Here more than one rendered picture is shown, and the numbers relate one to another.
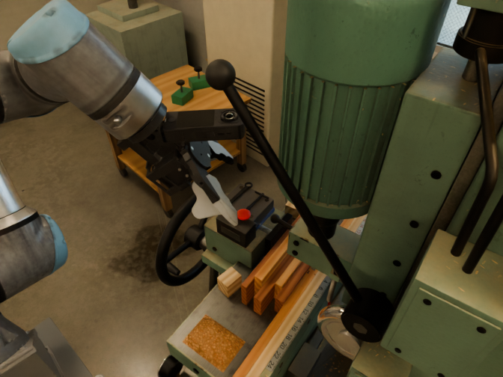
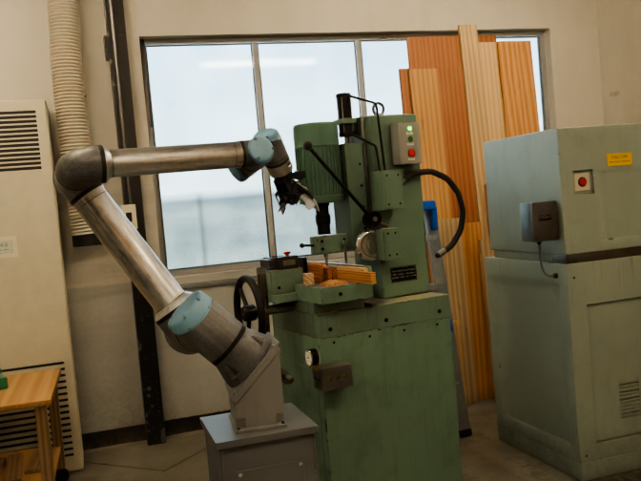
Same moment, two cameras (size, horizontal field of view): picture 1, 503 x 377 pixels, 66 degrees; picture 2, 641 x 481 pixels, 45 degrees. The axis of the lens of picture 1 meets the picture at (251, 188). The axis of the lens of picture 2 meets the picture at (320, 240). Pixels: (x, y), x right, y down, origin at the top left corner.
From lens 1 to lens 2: 277 cm
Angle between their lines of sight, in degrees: 67
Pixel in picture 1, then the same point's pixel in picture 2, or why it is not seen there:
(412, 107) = (347, 146)
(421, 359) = (394, 201)
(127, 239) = not seen: outside the picture
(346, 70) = (331, 140)
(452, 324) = (393, 178)
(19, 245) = not seen: hidden behind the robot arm
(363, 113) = (336, 154)
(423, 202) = (360, 176)
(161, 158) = (289, 188)
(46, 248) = not seen: hidden behind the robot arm
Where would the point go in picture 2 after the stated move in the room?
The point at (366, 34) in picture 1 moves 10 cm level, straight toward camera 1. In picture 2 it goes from (333, 130) to (352, 126)
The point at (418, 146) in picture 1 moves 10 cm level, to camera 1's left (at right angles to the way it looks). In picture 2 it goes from (352, 157) to (341, 157)
